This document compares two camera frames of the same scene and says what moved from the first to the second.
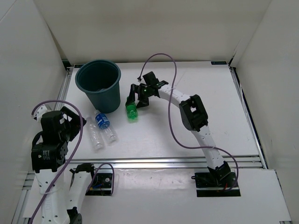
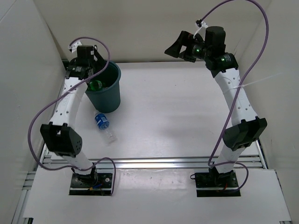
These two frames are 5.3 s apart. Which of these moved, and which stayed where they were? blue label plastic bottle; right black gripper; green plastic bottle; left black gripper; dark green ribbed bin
Moved: left black gripper; right black gripper; green plastic bottle
Stayed: blue label plastic bottle; dark green ribbed bin
